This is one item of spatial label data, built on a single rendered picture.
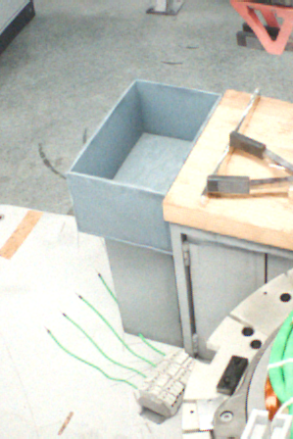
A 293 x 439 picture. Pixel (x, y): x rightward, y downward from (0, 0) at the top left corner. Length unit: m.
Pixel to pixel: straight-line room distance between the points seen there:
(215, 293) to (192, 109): 0.21
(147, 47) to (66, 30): 0.36
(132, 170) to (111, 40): 2.08
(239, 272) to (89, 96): 1.94
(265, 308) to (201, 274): 0.21
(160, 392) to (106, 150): 0.28
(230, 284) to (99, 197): 0.16
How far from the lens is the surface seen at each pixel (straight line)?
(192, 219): 0.82
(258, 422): 0.53
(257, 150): 0.83
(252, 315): 0.68
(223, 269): 0.87
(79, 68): 2.92
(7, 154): 2.62
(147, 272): 0.97
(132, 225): 0.88
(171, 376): 0.99
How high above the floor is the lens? 1.63
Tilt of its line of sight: 45 degrees down
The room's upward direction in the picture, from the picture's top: 9 degrees counter-clockwise
